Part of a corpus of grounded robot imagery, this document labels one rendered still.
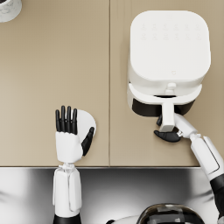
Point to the pale white air fryer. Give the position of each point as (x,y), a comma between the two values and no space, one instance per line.
(169,49)

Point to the white round plate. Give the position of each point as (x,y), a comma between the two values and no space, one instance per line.
(85,124)

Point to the white marbled round pot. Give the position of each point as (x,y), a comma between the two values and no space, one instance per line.
(8,9)

